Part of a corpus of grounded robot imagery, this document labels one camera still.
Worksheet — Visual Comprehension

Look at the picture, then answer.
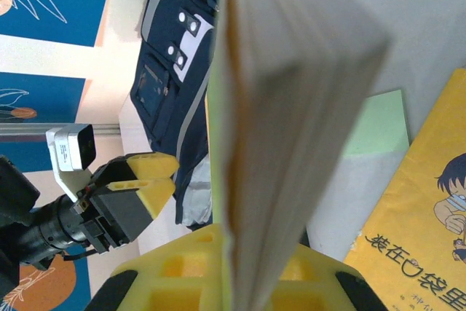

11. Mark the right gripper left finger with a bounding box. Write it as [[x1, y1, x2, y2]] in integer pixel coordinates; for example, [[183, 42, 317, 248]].
[[85, 222, 234, 311]]

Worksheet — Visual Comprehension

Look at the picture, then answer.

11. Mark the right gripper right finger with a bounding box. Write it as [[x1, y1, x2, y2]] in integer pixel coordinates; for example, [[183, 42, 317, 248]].
[[269, 243, 389, 311]]

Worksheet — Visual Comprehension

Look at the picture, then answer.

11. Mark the navy blue school backpack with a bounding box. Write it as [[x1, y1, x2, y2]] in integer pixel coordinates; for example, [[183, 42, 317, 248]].
[[130, 0, 347, 232]]

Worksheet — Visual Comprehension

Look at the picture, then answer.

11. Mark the yellow cartoon cover book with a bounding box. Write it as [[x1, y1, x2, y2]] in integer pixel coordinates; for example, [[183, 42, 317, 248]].
[[344, 68, 466, 311]]

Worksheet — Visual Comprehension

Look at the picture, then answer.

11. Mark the lime green notebook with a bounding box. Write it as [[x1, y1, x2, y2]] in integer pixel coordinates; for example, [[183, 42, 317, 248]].
[[205, 0, 390, 311]]

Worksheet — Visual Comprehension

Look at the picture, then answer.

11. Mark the green sticky note pad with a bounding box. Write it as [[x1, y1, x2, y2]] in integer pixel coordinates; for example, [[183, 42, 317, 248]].
[[341, 88, 412, 161]]

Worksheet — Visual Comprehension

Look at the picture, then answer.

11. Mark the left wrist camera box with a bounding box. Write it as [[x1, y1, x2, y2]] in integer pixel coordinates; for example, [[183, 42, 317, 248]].
[[45, 124, 98, 202]]

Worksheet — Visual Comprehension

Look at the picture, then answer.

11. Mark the aluminium frame post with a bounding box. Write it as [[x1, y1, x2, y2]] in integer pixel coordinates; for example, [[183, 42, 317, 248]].
[[0, 123, 121, 143]]

